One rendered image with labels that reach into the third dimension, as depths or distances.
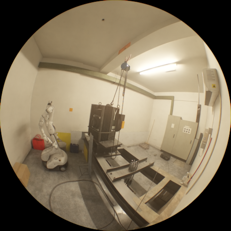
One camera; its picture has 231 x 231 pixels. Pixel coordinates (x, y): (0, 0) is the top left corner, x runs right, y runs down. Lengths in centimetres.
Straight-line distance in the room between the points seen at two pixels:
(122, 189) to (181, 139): 307
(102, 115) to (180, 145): 323
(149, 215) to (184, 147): 309
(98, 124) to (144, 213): 153
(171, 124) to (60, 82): 434
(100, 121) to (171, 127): 305
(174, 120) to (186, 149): 131
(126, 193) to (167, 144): 317
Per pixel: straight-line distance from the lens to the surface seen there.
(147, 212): 106
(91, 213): 163
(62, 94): 260
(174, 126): 376
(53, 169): 213
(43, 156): 213
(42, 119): 162
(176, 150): 383
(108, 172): 129
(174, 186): 167
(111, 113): 165
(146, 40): 149
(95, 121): 155
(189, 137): 364
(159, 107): 442
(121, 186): 116
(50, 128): 180
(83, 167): 230
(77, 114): 266
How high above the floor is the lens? 157
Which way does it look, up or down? 4 degrees down
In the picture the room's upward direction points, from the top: 9 degrees clockwise
